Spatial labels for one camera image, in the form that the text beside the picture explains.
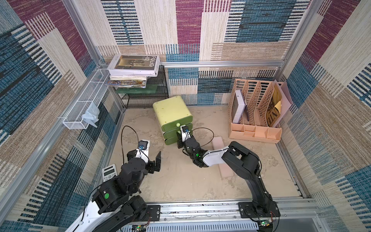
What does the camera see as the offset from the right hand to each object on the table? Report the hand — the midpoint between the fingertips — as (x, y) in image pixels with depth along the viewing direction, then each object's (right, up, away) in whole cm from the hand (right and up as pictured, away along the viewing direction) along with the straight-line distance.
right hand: (178, 131), depth 92 cm
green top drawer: (0, +5, -7) cm, 8 cm away
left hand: (-12, -7, -24) cm, 28 cm away
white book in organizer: (+41, +15, +5) cm, 44 cm away
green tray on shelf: (-20, +28, +7) cm, 36 cm away
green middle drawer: (-3, -1, -2) cm, 4 cm away
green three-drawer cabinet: (-4, +11, -4) cm, 12 cm away
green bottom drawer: (-5, -6, +2) cm, 8 cm away
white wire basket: (-48, +22, -9) cm, 54 cm away
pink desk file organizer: (+49, +13, +13) cm, 52 cm away
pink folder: (+61, +18, -10) cm, 64 cm away
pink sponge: (+26, -8, +5) cm, 27 cm away
